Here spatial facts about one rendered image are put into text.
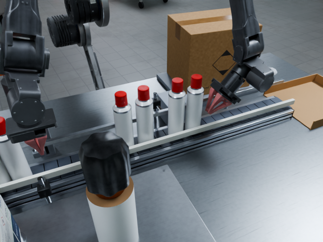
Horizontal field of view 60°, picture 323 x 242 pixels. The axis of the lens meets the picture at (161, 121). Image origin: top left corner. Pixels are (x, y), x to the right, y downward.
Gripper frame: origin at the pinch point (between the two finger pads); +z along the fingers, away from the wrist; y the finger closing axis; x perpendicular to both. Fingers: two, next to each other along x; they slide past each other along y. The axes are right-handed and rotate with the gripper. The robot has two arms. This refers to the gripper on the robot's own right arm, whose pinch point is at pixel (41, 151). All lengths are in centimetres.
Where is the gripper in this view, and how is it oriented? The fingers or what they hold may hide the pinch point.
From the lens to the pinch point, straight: 73.6
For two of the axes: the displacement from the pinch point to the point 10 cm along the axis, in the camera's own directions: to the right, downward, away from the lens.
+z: 0.0, 8.0, 6.0
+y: 9.1, -2.5, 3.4
